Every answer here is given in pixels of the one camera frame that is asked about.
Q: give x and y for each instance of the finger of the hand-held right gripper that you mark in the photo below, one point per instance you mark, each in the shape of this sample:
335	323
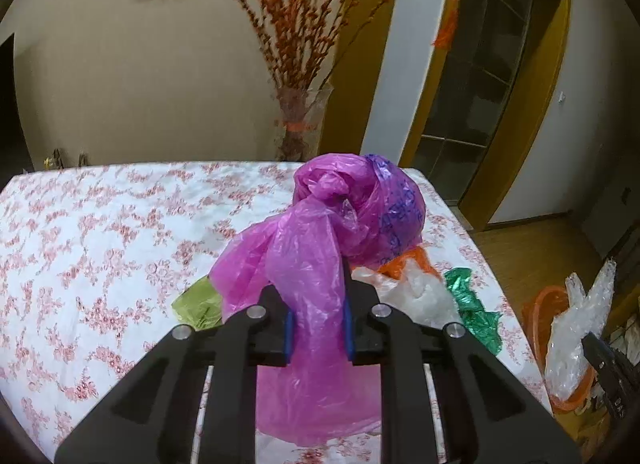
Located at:
607	361

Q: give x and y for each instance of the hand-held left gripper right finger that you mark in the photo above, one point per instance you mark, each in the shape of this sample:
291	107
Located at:
348	339

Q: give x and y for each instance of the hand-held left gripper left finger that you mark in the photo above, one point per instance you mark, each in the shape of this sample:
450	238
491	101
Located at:
287	339

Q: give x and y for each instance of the white plastic bag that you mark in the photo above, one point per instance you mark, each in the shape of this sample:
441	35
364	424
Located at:
425	299

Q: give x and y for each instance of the orange plastic waste basket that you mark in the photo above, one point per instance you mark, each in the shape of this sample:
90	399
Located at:
537	309

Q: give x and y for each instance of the pink plastic bag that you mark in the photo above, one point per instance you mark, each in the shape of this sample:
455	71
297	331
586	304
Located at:
310	254

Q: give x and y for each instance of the orange plastic bag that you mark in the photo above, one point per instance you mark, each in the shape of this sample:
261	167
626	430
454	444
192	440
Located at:
405	264

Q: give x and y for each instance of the yellow-green wrapper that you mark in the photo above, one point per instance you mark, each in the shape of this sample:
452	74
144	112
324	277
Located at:
197	304

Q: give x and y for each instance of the green foil wrapper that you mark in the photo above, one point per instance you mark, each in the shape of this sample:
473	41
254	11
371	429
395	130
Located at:
475	324

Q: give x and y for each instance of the pink bag with purple print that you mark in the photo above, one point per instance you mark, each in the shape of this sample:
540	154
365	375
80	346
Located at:
395	204

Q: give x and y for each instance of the floral tablecloth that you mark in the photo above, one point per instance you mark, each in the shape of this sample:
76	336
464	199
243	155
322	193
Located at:
100	244

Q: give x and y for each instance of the glass vase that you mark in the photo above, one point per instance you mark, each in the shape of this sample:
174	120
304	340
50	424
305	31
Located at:
300	114

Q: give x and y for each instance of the wooden doorway trim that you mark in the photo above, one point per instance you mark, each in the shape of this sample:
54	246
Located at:
365	44

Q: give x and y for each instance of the red blossom branches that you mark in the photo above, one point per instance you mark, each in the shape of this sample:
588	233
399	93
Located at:
295	39

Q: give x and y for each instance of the wooden framed glass door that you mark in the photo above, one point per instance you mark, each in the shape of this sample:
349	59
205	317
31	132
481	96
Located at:
480	69

